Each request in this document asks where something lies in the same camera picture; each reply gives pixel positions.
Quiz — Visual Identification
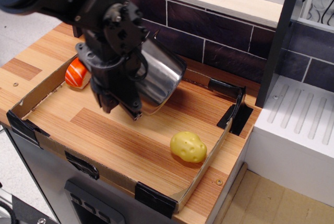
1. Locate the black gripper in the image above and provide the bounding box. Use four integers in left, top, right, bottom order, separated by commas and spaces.
75, 41, 149, 121

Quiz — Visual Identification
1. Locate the stainless steel pot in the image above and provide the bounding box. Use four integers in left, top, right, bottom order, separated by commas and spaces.
135, 33, 187, 115

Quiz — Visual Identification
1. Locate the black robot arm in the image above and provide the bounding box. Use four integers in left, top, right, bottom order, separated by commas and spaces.
1, 0, 148, 119

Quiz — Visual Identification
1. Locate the cardboard fence with black tape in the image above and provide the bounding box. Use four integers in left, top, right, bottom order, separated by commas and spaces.
12, 62, 260, 223

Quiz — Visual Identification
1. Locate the salmon sushi toy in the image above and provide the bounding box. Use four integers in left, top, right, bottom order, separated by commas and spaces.
65, 57, 91, 89

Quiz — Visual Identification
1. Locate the yellow plastic potato toy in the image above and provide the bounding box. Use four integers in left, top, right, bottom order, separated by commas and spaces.
170, 131, 207, 163

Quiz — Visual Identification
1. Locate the black oven control panel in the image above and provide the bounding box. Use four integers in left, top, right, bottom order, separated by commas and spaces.
64, 180, 126, 224

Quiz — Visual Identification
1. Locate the white dish drainer sink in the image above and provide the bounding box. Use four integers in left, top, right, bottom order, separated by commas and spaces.
245, 76, 333, 206

